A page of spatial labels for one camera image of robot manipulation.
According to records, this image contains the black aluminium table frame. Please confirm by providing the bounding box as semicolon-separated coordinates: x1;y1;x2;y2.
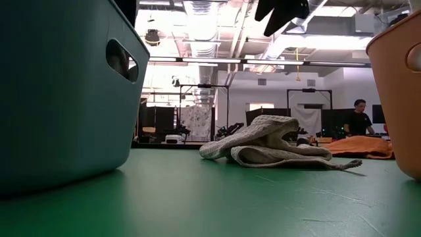
131;141;211;149

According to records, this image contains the green table mat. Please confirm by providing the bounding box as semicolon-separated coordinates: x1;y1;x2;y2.
0;147;421;237

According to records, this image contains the black booth screen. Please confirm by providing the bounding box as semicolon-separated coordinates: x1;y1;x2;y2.
139;105;176;143

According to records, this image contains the orange plastic basket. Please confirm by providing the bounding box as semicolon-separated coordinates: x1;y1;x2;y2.
365;9;421;181

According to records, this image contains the orange towel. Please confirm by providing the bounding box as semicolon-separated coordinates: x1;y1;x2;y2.
320;135;395;161

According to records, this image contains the long ceiling light rail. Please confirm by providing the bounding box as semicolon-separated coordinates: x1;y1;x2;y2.
147;56;372;66

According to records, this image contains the black divider screen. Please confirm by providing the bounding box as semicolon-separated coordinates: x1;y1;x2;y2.
321;108;346;138
245;107;292;126

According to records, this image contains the black ceiling dome camera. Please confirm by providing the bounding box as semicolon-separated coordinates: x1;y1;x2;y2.
144;28;161;47

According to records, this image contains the teal plastic basket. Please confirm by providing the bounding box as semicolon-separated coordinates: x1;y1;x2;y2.
0;0;151;195

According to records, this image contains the white box device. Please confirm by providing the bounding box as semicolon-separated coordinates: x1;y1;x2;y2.
165;134;184;145

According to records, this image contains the white patterned hanging sheet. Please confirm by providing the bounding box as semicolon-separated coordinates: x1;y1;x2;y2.
180;105;214;142

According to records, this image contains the black wall monitor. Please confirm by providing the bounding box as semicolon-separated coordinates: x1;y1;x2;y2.
372;104;386;124

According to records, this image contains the person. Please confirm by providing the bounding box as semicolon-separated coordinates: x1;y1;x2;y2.
343;98;376;138

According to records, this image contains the yellow hanging cord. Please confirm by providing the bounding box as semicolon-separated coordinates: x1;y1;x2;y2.
295;47;302;82

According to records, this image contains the black metal stand frame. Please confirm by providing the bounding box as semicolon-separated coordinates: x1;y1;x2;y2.
179;83;230;132
286;88;333;111

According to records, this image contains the light grey waffle towel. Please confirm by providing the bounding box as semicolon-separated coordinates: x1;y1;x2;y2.
199;114;363;171

